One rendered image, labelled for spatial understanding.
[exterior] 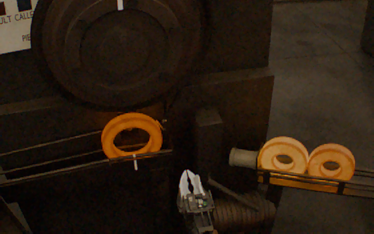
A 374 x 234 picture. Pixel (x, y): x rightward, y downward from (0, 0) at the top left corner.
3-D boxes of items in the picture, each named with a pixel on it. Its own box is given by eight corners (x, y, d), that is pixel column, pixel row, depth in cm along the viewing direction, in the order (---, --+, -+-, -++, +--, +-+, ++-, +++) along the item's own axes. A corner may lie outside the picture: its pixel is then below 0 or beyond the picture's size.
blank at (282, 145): (262, 132, 119) (259, 139, 117) (310, 139, 113) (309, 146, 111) (261, 170, 128) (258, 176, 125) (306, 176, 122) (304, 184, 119)
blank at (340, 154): (310, 139, 113) (308, 146, 111) (358, 146, 108) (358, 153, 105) (306, 176, 122) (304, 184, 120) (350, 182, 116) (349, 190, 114)
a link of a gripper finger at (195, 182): (198, 160, 106) (207, 190, 100) (197, 170, 111) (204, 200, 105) (187, 162, 105) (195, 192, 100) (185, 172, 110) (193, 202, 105)
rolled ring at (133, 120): (161, 113, 115) (159, 107, 118) (97, 124, 112) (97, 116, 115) (163, 161, 126) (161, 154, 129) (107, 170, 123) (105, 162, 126)
